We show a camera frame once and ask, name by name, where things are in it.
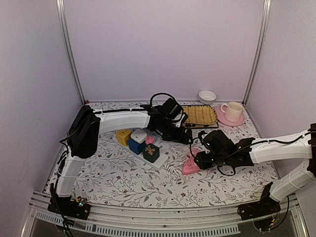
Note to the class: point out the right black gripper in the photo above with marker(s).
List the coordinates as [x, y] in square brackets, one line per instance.
[202, 163]

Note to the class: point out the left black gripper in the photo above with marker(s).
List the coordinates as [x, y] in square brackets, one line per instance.
[180, 137]

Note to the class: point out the pink triangular power strip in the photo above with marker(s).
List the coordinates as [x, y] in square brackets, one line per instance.
[189, 165]

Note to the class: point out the small pink adapter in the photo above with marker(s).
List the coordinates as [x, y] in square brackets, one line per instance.
[150, 140]

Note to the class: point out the dark green cube adapter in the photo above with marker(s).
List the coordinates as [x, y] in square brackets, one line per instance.
[151, 153]

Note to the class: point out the white multicolour power strip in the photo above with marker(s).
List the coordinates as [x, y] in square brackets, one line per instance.
[158, 164]

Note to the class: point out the white cube plug adapter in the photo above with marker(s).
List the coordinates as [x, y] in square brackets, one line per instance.
[138, 136]

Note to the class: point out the blue cube socket adapter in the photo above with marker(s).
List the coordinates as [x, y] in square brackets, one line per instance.
[136, 147]

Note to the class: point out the yellow cube socket adapter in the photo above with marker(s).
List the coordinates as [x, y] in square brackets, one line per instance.
[123, 136]

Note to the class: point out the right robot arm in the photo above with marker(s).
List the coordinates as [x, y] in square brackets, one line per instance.
[221, 151]

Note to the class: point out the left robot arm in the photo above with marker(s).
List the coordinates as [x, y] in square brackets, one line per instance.
[81, 141]

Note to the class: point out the woven bamboo tray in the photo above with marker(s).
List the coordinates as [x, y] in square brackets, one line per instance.
[201, 114]

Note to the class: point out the white bowl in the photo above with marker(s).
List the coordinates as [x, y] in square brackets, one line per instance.
[207, 97]

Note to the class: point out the pink saucer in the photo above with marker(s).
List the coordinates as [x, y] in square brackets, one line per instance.
[224, 121]

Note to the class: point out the cream mug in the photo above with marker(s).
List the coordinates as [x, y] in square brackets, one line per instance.
[232, 111]

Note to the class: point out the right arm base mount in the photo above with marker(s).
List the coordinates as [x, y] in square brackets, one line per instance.
[264, 214]

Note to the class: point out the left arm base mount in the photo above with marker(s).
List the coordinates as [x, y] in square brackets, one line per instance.
[66, 206]

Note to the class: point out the right aluminium frame post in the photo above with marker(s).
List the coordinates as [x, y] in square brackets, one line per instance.
[259, 47]

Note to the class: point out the aluminium frame post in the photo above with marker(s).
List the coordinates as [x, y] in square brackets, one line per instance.
[259, 47]
[69, 51]

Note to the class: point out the left aluminium frame post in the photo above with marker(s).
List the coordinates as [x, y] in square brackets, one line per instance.
[69, 51]

